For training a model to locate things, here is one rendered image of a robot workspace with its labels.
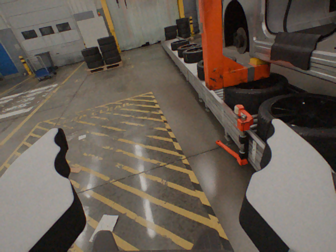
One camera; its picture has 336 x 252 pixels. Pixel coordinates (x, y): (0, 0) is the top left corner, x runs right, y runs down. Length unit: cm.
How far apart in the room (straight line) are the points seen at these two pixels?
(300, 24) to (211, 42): 88
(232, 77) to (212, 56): 33
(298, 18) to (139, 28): 1061
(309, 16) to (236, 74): 84
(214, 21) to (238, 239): 175
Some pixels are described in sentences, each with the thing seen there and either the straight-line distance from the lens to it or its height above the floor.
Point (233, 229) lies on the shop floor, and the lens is 146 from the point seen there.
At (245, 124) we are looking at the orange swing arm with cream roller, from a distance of 148.
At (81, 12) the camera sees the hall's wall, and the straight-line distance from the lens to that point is 1243.
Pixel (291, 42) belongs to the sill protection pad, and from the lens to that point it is 179.
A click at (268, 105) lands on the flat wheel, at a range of 173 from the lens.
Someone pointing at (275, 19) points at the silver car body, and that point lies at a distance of 226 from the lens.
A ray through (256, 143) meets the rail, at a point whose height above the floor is 38.
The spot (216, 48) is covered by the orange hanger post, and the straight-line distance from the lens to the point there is 195.
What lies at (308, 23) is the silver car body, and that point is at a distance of 239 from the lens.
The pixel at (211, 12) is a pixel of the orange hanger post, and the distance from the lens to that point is 191.
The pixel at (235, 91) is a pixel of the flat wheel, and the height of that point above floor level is 50.
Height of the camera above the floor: 129
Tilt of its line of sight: 31 degrees down
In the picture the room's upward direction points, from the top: 13 degrees counter-clockwise
